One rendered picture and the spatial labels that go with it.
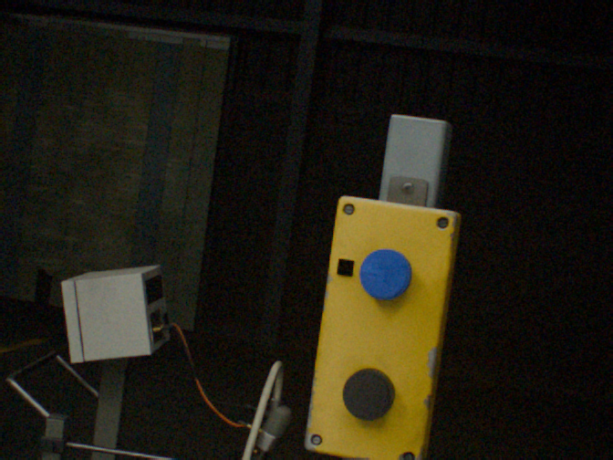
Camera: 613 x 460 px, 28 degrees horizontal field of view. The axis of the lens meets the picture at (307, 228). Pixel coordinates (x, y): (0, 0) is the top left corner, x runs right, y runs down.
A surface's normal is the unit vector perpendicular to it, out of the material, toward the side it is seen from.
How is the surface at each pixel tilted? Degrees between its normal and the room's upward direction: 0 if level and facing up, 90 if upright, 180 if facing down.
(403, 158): 90
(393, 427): 90
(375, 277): 90
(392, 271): 90
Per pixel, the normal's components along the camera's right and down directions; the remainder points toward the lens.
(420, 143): -0.23, 0.02
